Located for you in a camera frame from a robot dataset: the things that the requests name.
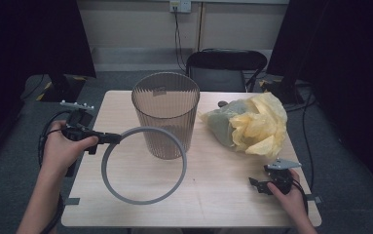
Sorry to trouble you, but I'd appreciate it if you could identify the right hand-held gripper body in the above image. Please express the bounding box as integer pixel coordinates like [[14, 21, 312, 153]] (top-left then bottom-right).
[[264, 158, 302, 195]]

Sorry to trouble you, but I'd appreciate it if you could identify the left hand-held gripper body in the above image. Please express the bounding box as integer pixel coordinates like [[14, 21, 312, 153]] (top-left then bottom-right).
[[59, 99, 99, 144]]

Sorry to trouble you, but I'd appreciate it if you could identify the yellow plastic trash bag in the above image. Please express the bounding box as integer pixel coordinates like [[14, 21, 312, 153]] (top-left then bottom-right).
[[200, 92, 288, 160]]

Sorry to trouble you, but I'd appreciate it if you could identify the grey bin rim ring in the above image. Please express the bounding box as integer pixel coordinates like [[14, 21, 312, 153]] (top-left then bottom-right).
[[100, 126, 188, 206]]

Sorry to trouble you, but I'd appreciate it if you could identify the person's right hand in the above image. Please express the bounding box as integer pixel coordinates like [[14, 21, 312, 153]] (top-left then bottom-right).
[[266, 169, 309, 222]]

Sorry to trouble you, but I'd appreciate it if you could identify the person's left hand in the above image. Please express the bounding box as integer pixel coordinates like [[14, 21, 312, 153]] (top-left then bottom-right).
[[41, 120, 99, 178]]

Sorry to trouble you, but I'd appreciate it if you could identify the black stand base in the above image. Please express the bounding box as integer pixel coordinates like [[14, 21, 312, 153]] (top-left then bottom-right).
[[37, 73, 88, 103], [260, 77, 306, 105]]

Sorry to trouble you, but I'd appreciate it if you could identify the black curtain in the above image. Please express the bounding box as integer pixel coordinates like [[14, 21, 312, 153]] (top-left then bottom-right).
[[0, 0, 96, 170], [266, 0, 373, 196]]

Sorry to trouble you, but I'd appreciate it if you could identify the black folding chair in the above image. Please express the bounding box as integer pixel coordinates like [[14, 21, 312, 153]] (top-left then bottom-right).
[[184, 48, 269, 93]]

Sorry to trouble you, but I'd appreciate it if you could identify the right hand-held gripper cable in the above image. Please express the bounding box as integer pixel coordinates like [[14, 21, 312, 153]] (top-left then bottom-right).
[[290, 178, 309, 215]]

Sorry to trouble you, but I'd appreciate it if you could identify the hand-held gripper cable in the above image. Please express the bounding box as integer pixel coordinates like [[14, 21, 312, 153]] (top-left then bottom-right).
[[37, 110, 78, 234], [290, 178, 309, 215]]

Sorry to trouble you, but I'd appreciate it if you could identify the left hand-held gripper cable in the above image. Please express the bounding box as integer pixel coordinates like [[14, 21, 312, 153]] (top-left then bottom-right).
[[37, 110, 78, 234]]

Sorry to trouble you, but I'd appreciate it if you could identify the black floor cable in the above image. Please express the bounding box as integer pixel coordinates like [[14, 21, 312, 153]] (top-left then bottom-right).
[[20, 74, 46, 100], [279, 91, 317, 193]]

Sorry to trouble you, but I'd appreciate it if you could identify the black wall outlet cable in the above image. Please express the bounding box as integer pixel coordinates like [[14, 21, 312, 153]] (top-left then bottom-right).
[[172, 8, 188, 73]]

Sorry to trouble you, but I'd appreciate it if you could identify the thin vertical wall pipe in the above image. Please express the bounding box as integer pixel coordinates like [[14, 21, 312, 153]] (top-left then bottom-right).
[[196, 2, 205, 52]]

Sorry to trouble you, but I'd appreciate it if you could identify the white wall outlet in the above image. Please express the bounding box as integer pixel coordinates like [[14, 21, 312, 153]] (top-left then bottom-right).
[[168, 0, 192, 14]]

